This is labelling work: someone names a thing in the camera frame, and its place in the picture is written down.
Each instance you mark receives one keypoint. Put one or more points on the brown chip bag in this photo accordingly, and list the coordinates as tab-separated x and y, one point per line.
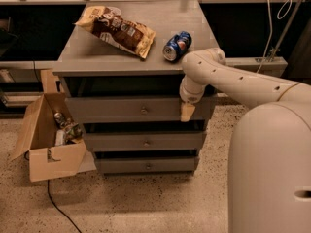
107	24

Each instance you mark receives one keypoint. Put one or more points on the metal stand pole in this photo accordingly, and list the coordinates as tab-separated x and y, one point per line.
285	30

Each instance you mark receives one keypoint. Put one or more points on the grey bottom drawer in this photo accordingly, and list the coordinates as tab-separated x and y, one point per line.
146	165

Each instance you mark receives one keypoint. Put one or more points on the grey drawer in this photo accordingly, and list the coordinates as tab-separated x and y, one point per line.
124	109
146	165
145	141

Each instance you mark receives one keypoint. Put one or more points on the grey top drawer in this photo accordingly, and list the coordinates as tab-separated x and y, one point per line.
124	109

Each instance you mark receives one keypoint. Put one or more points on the cans inside cardboard box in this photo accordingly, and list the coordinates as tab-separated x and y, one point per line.
68	130

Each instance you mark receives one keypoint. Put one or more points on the blue soda can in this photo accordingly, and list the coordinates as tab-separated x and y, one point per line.
177	46

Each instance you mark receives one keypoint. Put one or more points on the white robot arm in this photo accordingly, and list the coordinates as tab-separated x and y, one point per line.
269	163

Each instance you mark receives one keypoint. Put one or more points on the grey drawer cabinet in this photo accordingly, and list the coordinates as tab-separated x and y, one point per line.
89	67

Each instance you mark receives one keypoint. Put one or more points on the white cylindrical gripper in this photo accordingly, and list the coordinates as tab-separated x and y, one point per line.
190	97

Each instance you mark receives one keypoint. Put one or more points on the open cardboard box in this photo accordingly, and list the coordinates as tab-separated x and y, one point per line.
38	133

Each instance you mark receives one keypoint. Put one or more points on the grey middle drawer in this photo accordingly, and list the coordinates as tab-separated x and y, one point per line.
145	141

